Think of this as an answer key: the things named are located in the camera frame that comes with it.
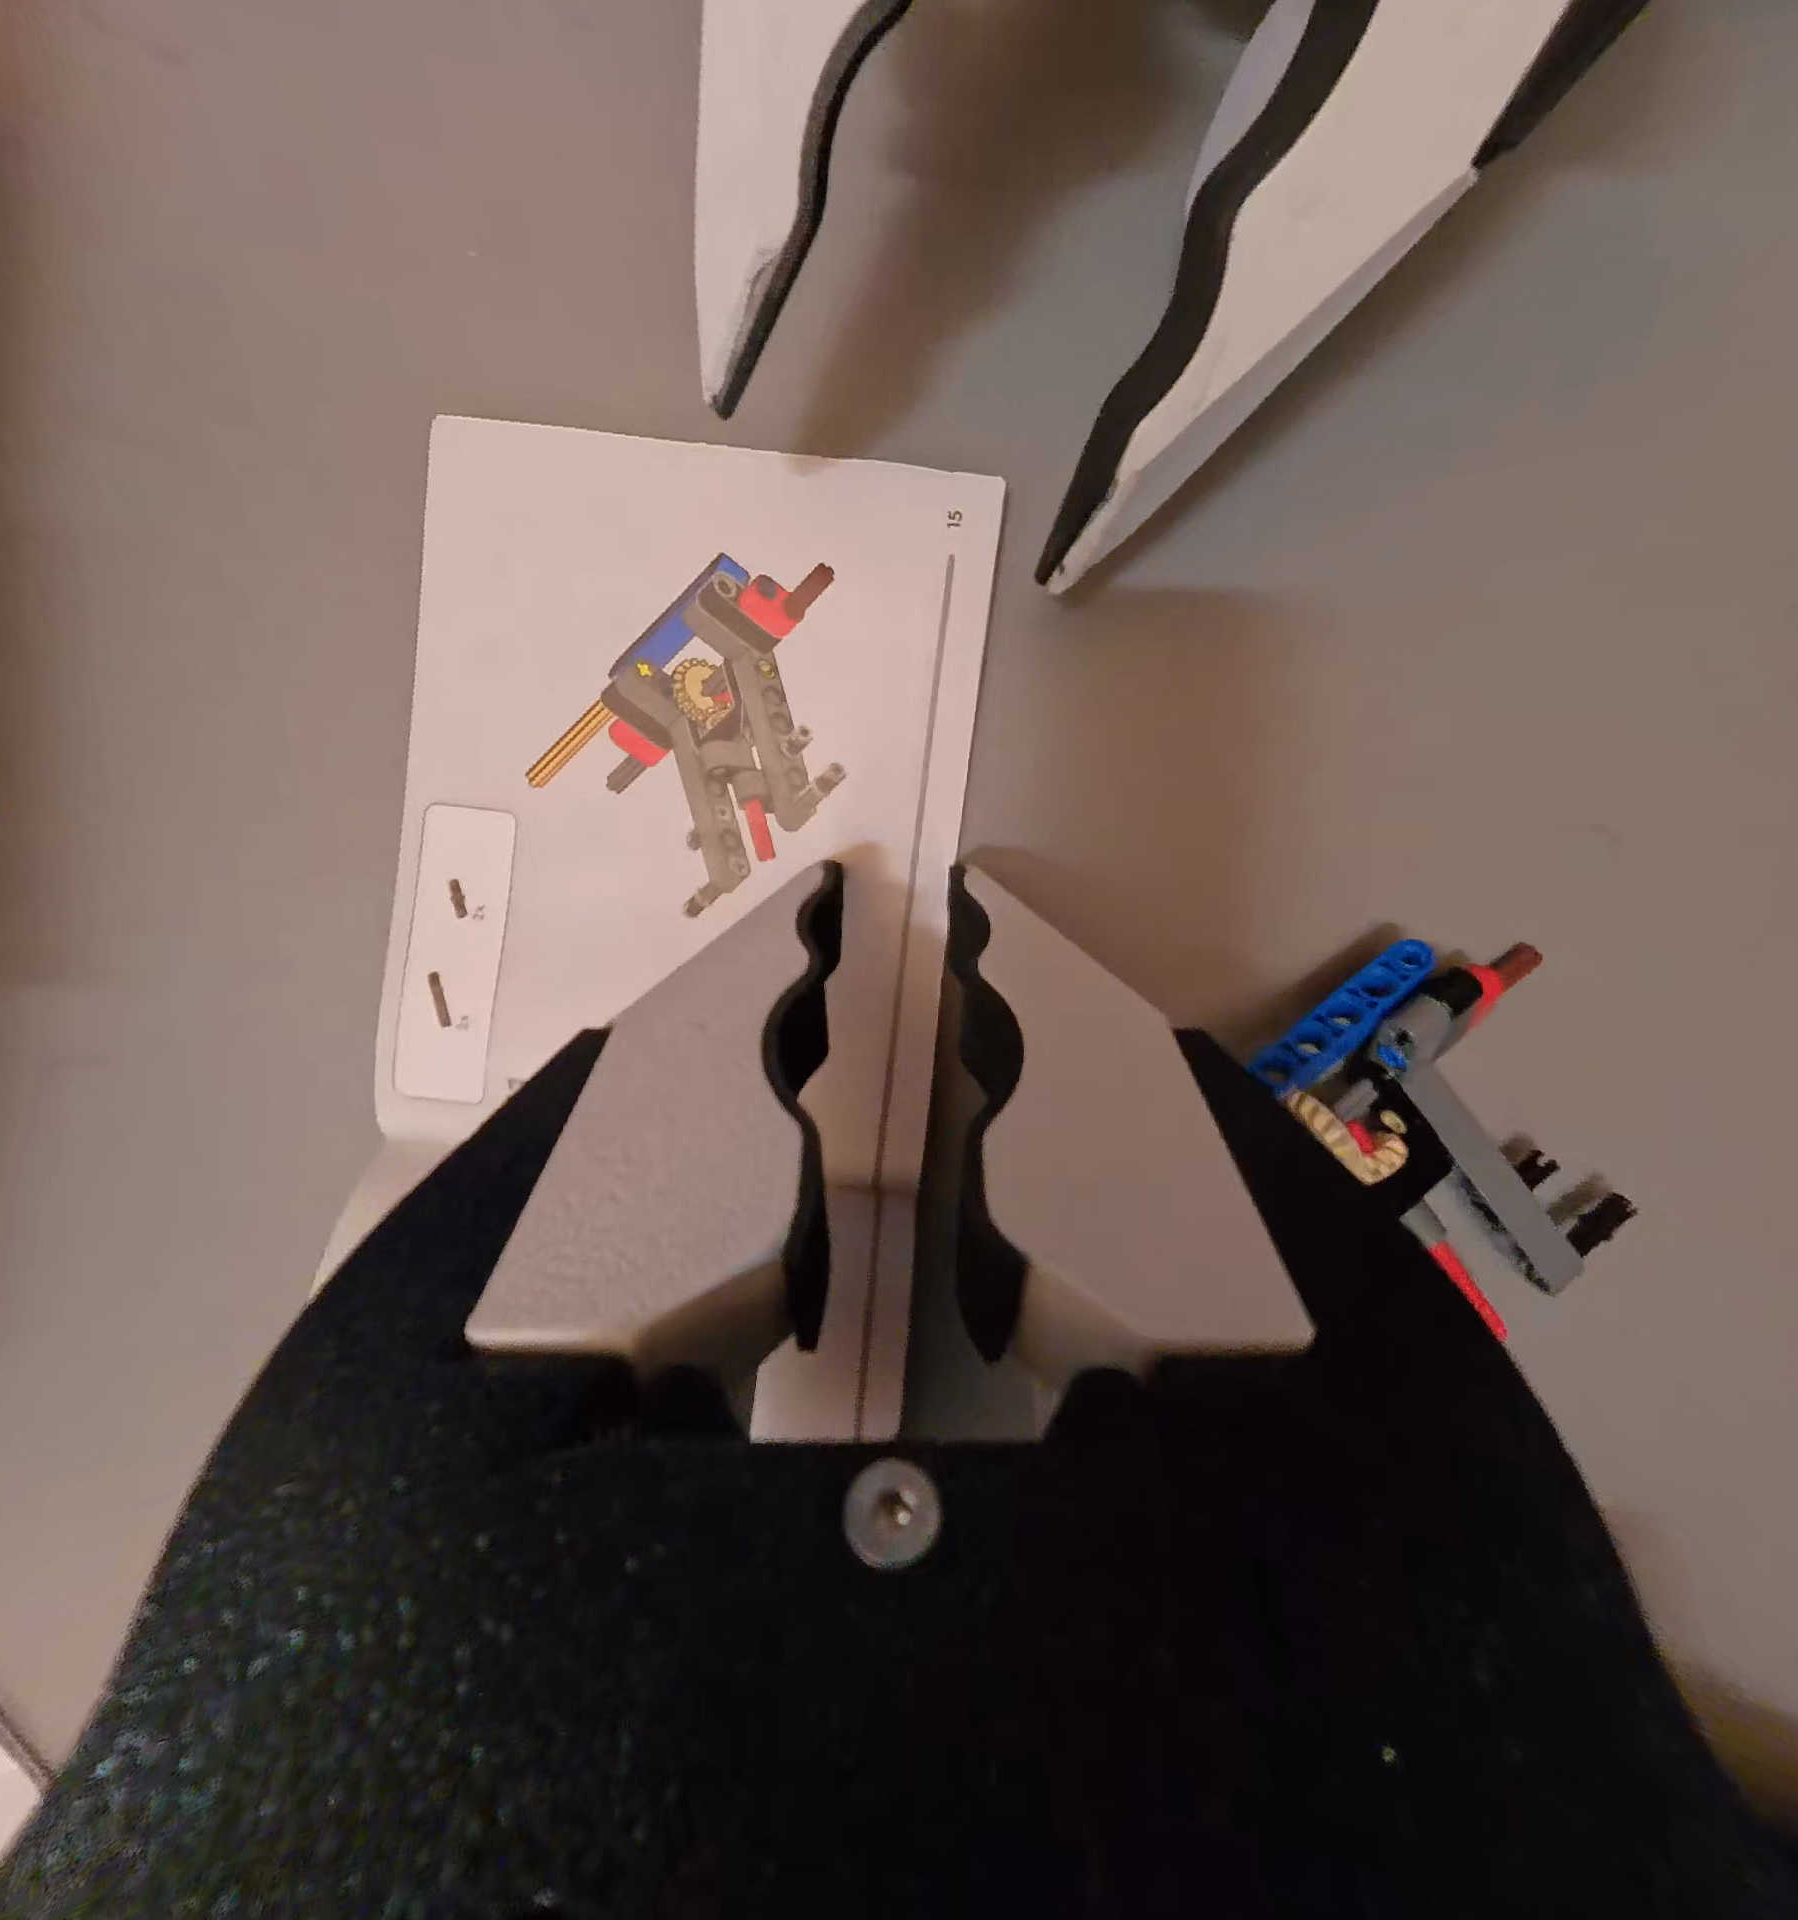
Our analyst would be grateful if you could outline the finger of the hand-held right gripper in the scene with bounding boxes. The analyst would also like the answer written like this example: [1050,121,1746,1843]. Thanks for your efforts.
[1033,0,1574,596]
[692,0,917,422]

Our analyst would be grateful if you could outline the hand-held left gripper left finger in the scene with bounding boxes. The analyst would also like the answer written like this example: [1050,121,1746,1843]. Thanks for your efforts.
[464,857,850,1433]

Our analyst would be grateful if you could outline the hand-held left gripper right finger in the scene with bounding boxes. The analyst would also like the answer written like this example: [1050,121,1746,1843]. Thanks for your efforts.
[944,857,1320,1438]

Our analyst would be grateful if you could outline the partly built lego model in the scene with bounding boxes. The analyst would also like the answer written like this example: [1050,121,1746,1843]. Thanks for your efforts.
[1247,937,1640,1345]

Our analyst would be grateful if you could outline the open lego instruction booklet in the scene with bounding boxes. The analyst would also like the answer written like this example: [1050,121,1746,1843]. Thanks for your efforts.
[306,415,1009,1442]

